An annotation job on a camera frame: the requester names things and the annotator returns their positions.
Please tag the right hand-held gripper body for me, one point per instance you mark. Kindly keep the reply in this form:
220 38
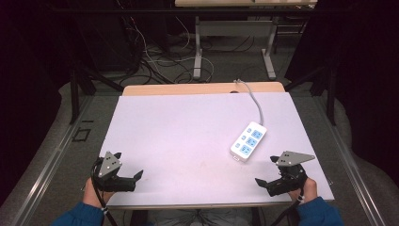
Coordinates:
290 177

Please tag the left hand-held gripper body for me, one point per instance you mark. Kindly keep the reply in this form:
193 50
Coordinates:
108 164

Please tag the person's right hand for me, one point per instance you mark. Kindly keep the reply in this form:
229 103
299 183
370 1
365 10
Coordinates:
309 190

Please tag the person's left hand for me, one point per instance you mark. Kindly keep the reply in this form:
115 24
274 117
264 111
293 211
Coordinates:
94 196

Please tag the white power strip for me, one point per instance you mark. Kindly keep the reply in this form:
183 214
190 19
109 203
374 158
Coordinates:
248 142

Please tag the white table mat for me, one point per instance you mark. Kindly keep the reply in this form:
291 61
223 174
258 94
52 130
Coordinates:
188 138

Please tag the black metal stand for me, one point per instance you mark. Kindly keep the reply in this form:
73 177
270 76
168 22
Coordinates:
326 91
78 91

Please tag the wooden table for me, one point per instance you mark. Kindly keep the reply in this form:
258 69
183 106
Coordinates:
175 88

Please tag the white-legged desk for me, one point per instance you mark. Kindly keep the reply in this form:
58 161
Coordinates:
235 28

